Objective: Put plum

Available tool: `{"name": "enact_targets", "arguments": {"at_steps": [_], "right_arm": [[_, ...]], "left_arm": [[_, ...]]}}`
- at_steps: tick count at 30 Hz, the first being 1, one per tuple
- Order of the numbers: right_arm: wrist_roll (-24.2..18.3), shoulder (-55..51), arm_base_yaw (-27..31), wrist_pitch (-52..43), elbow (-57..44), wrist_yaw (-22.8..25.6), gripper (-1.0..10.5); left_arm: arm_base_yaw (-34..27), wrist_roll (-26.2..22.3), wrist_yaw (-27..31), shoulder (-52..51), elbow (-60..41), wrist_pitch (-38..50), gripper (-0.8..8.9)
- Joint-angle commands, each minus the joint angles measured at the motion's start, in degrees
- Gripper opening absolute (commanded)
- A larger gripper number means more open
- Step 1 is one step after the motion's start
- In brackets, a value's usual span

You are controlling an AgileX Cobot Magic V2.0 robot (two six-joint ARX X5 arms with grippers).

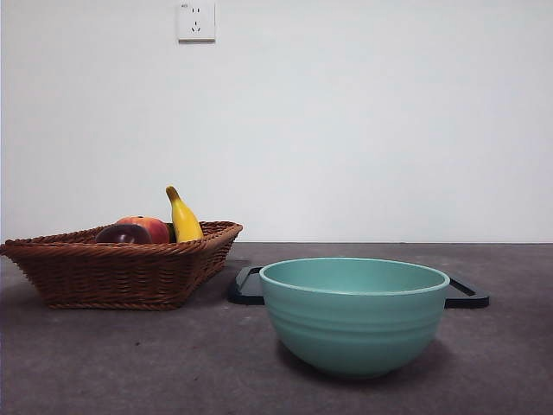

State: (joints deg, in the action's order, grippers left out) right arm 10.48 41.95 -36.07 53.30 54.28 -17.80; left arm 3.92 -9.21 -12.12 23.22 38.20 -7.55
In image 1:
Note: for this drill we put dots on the white wall socket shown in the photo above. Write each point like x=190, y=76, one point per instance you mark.
x=196, y=23

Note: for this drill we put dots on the yellow banana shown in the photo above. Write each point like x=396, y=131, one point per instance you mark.
x=185, y=222

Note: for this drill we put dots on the brown wicker basket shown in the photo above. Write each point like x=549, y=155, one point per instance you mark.
x=116, y=276

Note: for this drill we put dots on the black rectangular tray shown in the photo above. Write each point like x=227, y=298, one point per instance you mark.
x=245, y=290

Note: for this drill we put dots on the teal ribbed bowl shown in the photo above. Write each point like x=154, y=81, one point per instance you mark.
x=354, y=328

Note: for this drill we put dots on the red orange peach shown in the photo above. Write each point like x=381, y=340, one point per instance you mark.
x=157, y=228

